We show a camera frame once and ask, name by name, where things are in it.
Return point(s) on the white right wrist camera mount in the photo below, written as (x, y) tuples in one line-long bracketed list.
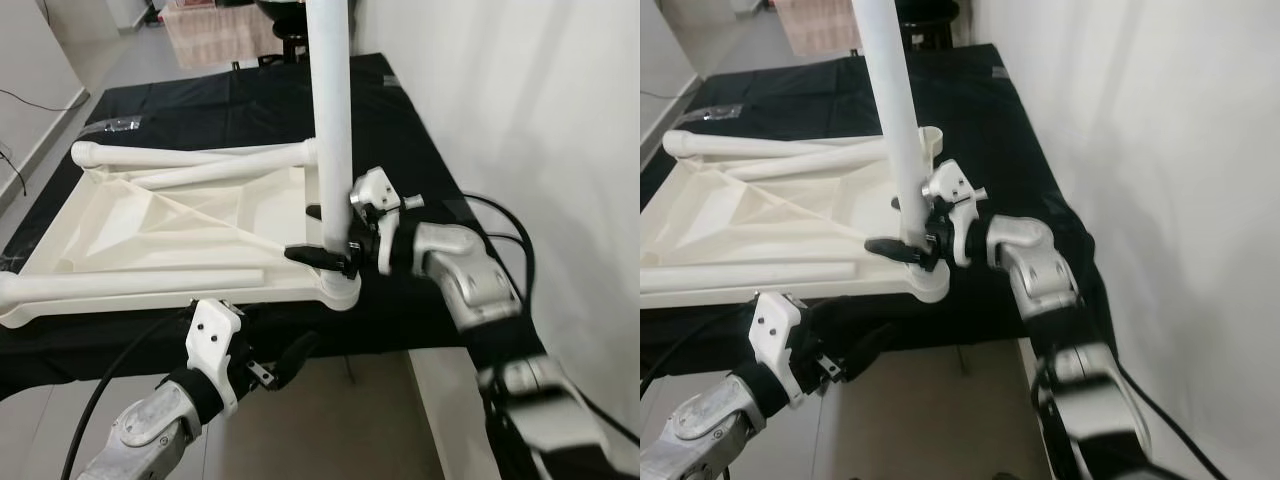
[(375, 195), (950, 185)]

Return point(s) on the white plastic table leg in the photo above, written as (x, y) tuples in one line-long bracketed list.
[(820, 162), (230, 170), (740, 145), (330, 100), (740, 277), (120, 285), (885, 90), (150, 156)]

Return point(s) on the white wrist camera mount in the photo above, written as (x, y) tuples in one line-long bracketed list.
[(212, 340), (375, 195), (950, 185), (775, 335)]

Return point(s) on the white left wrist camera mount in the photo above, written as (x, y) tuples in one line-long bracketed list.
[(212, 340), (775, 335)]

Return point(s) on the cream plastic children table top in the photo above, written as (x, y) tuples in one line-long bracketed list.
[(770, 215), (150, 220)]

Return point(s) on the clear plastic bag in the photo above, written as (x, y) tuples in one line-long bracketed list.
[(722, 113), (112, 125)]

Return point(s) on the black tablecloth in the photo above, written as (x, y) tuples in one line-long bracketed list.
[(830, 90), (250, 110)]

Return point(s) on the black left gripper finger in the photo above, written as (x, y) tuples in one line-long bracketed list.
[(868, 350), (297, 358)]

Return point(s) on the black bowl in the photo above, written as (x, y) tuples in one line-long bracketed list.
[(928, 8), (285, 8)]

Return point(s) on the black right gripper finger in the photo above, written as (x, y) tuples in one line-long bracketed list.
[(318, 257), (903, 205), (314, 213), (895, 248)]

